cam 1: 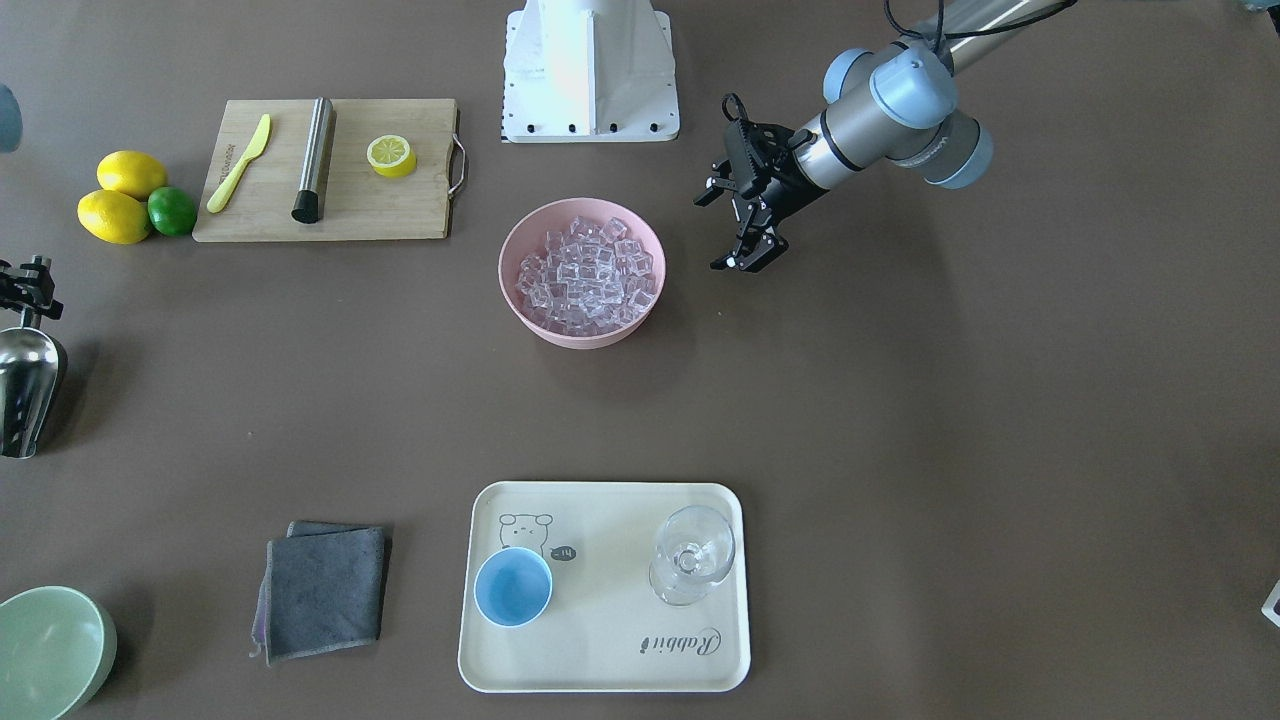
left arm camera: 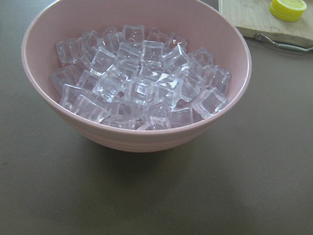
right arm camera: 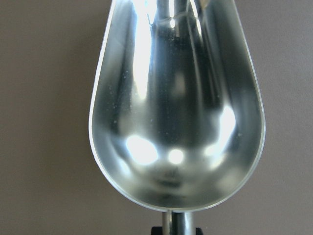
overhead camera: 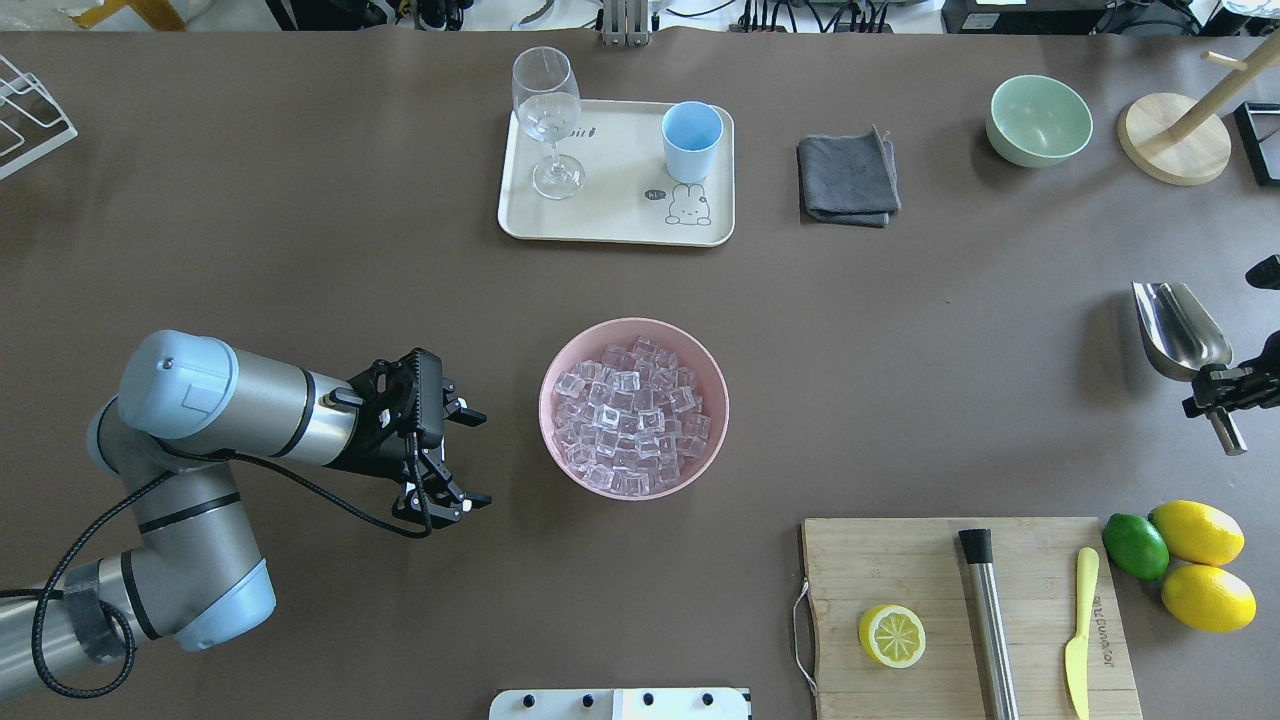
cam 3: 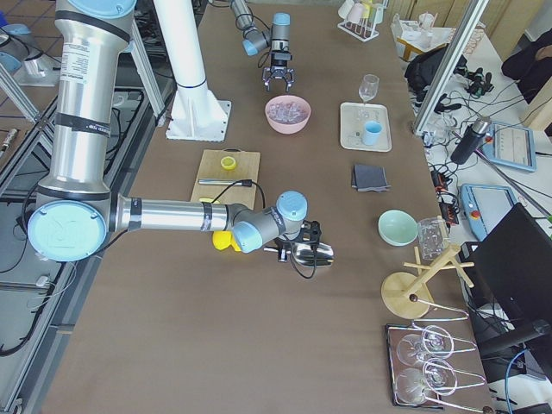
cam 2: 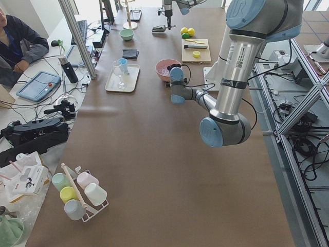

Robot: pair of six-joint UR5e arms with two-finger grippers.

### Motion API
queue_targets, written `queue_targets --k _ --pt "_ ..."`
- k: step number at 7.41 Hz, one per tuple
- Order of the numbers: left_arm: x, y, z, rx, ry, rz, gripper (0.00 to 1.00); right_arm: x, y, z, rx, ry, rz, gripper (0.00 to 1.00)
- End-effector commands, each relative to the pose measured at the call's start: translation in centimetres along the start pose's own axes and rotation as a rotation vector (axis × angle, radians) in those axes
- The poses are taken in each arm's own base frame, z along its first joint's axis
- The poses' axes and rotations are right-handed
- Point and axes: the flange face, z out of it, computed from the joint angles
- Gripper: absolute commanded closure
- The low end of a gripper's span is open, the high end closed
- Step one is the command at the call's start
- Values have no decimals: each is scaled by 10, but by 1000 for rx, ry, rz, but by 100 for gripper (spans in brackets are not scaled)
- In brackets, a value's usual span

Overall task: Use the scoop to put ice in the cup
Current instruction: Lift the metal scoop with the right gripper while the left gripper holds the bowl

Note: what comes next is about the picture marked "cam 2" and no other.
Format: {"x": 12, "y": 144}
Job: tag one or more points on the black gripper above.
{"x": 168, "y": 14}

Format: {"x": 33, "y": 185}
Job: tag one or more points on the metal ice scoop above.
{"x": 159, "y": 29}

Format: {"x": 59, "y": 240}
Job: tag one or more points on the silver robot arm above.
{"x": 250, "y": 25}
{"x": 184, "y": 5}

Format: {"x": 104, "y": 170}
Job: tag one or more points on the clear ice cube pile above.
{"x": 163, "y": 71}

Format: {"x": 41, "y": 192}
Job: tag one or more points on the blue plastic cup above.
{"x": 123, "y": 65}

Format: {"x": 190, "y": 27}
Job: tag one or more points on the pink cup on rack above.
{"x": 85, "y": 178}

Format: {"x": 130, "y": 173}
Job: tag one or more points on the white cup on rack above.
{"x": 95, "y": 194}

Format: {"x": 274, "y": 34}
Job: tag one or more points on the green cup on rack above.
{"x": 59, "y": 181}

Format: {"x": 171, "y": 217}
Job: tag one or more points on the yellow cup on rack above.
{"x": 68, "y": 193}

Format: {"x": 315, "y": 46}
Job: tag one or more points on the white cup rack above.
{"x": 90, "y": 210}

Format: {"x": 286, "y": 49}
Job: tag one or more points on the grey-blue cup on rack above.
{"x": 74, "y": 209}

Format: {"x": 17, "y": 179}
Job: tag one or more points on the green lime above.
{"x": 185, "y": 36}

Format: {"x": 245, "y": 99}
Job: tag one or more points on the yellow plastic knife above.
{"x": 194, "y": 41}

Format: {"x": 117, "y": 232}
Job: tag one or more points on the small black tray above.
{"x": 135, "y": 15}

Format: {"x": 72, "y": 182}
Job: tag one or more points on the wooden paper towel stand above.
{"x": 129, "y": 24}

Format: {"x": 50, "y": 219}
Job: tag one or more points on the wooden cutting board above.
{"x": 187, "y": 54}

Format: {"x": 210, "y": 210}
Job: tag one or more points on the yellow lemon half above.
{"x": 196, "y": 54}

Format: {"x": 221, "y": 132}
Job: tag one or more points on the pink bowl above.
{"x": 165, "y": 62}

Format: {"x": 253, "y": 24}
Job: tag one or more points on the dark grey folded cloth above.
{"x": 130, "y": 53}

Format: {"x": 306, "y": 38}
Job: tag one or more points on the clear wine glass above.
{"x": 118, "y": 72}

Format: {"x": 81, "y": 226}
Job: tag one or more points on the cream serving tray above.
{"x": 130, "y": 80}

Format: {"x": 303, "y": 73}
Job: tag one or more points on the black keyboard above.
{"x": 83, "y": 27}

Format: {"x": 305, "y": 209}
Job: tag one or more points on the black water bottle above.
{"x": 68, "y": 69}

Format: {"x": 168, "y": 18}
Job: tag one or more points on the black computer mouse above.
{"x": 54, "y": 43}

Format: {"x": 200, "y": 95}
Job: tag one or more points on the blue teach pendant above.
{"x": 39, "y": 86}

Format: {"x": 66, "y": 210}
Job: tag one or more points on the seated person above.
{"x": 20, "y": 46}

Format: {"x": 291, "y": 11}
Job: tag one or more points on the black equipment case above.
{"x": 39, "y": 136}

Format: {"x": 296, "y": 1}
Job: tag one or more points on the white product box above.
{"x": 31, "y": 180}

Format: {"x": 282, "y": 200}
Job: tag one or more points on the large pale green bowl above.
{"x": 11, "y": 231}

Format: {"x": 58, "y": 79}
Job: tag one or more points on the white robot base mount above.
{"x": 213, "y": 77}

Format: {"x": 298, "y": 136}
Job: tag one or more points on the aluminium frame post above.
{"x": 68, "y": 13}

